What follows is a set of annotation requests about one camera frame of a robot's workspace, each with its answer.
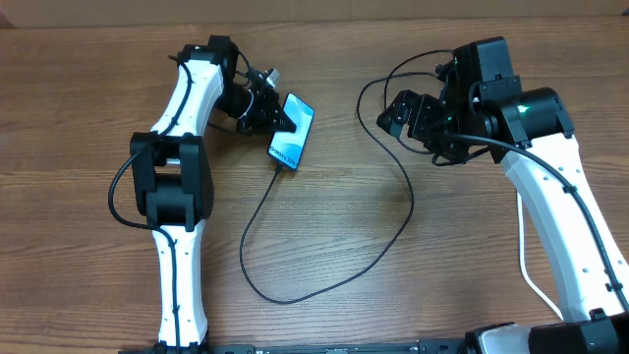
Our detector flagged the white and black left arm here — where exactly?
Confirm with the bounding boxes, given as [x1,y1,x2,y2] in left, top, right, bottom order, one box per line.
[127,35,297,353]

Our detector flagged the Samsung Galaxy smartphone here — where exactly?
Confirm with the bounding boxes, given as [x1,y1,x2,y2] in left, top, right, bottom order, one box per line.
[266,91,315,172]

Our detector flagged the black USB-C charger cable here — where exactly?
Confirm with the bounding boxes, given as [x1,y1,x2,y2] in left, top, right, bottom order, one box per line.
[239,48,456,305]

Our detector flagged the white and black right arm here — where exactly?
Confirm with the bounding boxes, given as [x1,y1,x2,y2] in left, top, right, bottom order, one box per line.
[376,36,628,353]

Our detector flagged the white power strip cord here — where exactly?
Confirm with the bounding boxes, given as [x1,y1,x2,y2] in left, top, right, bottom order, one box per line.
[515,191,565,321]

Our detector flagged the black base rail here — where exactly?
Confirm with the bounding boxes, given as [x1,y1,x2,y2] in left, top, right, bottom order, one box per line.
[122,338,475,354]

